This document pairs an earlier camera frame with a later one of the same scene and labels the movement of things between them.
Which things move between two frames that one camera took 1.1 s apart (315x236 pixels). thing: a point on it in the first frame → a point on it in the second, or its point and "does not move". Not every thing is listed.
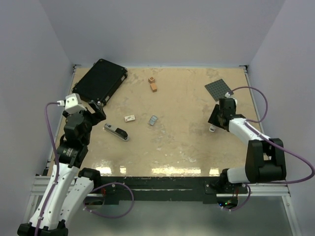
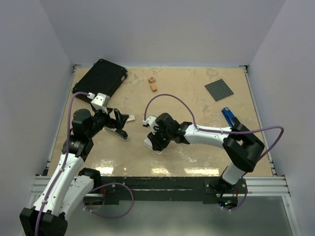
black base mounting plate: x=166 y=190 does not move
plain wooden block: x=153 y=87 does not move
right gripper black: x=212 y=119 → x=157 y=145
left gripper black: x=97 y=116 → x=120 y=118
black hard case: x=100 y=81 does not move
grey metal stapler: x=119 y=132 does not move
